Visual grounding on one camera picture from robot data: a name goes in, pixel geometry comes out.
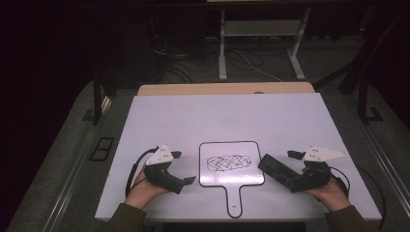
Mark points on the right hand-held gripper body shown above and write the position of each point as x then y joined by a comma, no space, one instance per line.
314,175

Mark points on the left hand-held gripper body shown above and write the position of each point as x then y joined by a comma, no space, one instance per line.
161,175

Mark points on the black whiteboard eraser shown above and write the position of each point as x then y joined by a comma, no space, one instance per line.
277,169

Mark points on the person's left hand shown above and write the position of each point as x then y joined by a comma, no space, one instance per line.
145,190

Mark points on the person's right hand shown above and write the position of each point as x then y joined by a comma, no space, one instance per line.
332,195

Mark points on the dark metal stand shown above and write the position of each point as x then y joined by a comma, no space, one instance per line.
363,103
96,96

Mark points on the white metal stand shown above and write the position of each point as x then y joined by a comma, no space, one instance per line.
262,28

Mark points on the black floor socket frame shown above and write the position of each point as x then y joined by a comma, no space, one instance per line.
102,149

